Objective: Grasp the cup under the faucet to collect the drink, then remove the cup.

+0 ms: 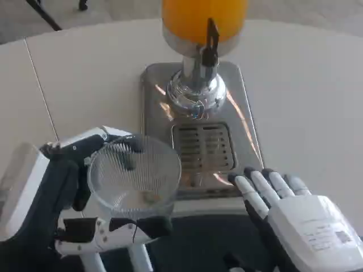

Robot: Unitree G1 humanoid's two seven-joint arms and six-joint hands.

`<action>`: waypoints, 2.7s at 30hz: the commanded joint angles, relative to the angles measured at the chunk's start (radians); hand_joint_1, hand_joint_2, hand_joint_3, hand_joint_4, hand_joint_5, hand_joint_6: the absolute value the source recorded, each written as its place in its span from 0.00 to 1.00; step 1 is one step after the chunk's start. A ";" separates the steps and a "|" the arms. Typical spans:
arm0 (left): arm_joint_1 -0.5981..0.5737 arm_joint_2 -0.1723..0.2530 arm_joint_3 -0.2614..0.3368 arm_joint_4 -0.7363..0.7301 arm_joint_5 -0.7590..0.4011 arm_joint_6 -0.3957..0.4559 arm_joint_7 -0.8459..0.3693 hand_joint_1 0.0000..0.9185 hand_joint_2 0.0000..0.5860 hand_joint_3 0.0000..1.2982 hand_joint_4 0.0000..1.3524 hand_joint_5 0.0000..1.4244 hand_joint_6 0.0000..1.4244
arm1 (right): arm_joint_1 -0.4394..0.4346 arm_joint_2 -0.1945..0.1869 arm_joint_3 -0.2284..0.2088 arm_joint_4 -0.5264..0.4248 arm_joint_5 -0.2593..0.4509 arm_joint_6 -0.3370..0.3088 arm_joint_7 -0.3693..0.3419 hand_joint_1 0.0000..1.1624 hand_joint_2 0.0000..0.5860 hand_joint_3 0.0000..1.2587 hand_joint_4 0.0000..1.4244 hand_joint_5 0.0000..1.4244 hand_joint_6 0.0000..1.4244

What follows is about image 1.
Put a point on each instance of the steel drip tray base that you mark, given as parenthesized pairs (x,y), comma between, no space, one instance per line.
(244,113)

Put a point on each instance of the black slanted furniture leg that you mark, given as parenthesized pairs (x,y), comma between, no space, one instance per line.
(45,15)

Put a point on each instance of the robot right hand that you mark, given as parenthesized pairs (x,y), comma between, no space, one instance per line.
(306,224)

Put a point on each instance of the black caster wheel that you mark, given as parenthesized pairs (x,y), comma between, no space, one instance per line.
(82,4)

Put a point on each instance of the orange juice dispenser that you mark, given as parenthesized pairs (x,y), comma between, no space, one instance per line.
(195,20)

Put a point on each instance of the white metal frame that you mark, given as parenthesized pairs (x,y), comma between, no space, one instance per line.
(141,259)

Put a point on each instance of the steel drip grid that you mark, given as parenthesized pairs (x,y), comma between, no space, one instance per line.
(204,147)

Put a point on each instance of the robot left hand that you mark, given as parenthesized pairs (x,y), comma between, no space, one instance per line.
(42,198)

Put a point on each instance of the dark robot body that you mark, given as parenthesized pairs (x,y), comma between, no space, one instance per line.
(195,243)

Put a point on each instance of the clear ribbed glass cup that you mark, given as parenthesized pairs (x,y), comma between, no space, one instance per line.
(141,181)

